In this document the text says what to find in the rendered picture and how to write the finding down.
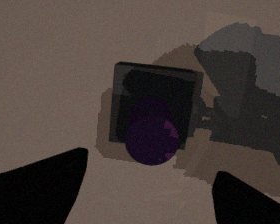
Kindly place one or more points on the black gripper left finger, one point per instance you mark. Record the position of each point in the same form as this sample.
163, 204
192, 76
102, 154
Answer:
42, 192

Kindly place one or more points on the black rectangular block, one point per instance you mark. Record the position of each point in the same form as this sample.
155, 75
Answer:
133, 81

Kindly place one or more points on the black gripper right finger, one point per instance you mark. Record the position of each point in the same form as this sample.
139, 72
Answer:
235, 202

